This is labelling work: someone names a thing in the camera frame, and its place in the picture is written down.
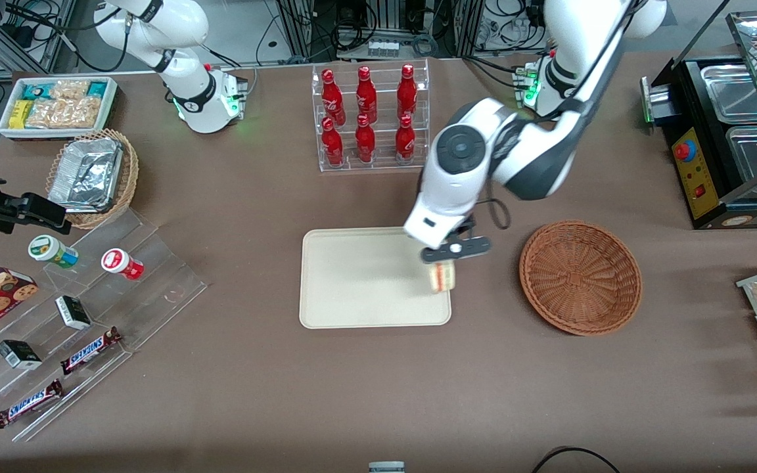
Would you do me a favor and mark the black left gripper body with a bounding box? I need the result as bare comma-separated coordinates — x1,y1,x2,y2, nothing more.
421,215,492,265

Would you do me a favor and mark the small black green box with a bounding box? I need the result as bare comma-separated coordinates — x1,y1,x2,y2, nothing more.
55,295,92,330
0,339,43,371

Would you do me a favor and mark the round brown wicker basket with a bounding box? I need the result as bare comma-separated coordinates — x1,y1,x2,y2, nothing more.
519,220,643,337

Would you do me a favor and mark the red cola bottle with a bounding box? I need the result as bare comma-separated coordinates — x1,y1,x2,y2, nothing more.
355,114,377,164
397,64,419,121
395,114,417,166
356,66,378,124
321,117,345,168
321,68,347,127

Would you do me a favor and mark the red lid cup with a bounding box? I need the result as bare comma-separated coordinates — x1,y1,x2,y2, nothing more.
101,248,145,281

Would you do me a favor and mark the clear bag of crackers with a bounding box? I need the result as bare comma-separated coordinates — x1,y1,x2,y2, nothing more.
24,96,103,130
49,79,91,101

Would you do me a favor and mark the black cable loop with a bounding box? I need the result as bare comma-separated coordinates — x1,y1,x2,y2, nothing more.
532,446,622,473

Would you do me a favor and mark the white plastic snack bin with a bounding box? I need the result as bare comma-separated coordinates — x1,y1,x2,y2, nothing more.
0,76,119,141

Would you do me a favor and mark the triangular sandwich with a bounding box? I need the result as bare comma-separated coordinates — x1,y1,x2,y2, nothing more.
429,260,457,294

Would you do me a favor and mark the light wicker basket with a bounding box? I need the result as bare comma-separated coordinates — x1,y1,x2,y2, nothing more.
45,129,140,230

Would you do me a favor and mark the cream rectangular tray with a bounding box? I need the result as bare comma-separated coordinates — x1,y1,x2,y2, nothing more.
299,226,453,329

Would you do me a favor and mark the green lid cup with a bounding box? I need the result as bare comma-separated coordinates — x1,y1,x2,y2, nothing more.
28,235,80,269

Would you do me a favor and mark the clear acrylic stepped stand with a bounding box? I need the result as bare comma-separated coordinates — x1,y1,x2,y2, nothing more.
0,209,209,443

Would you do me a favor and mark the clear acrylic bottle rack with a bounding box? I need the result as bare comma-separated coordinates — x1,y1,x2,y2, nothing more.
311,58,437,173

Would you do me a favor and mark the yellow snack package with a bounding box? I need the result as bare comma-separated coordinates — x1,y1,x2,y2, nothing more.
9,100,35,130

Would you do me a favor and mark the black hot food display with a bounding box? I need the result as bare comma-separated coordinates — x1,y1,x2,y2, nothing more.
640,9,757,231

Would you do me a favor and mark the snickers bar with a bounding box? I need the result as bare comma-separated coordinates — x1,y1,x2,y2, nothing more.
60,326,124,376
0,378,65,430

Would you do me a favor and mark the aluminium foil tray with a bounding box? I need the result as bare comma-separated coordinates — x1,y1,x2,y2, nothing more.
48,137,124,214

